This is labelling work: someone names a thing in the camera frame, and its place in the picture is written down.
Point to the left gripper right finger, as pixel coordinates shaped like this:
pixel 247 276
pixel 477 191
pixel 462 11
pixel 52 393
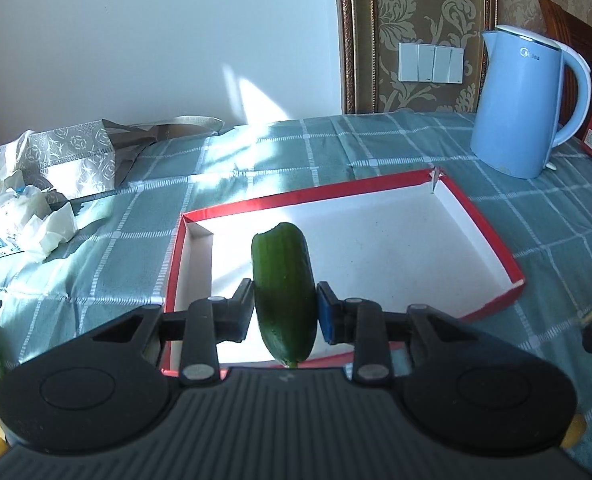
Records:
pixel 369 330

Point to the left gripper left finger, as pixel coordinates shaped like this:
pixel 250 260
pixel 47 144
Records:
pixel 204 324

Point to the whole green cucumber piece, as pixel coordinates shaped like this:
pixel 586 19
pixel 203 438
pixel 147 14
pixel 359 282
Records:
pixel 285 295

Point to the green tomato with stem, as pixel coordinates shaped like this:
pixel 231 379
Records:
pixel 575 432

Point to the red cardboard box tray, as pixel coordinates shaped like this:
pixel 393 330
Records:
pixel 410 238

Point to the silver patterned gift bag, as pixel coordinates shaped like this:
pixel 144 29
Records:
pixel 95 157

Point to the teal checked tablecloth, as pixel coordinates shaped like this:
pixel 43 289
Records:
pixel 119 259

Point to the white tissue pack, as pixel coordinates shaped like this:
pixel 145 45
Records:
pixel 28 222

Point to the blue electric kettle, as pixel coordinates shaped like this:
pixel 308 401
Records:
pixel 517 120

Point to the white wall switch panel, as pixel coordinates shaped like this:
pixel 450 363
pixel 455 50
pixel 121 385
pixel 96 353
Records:
pixel 430 63

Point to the gold ornate wall frame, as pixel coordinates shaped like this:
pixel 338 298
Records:
pixel 371 32

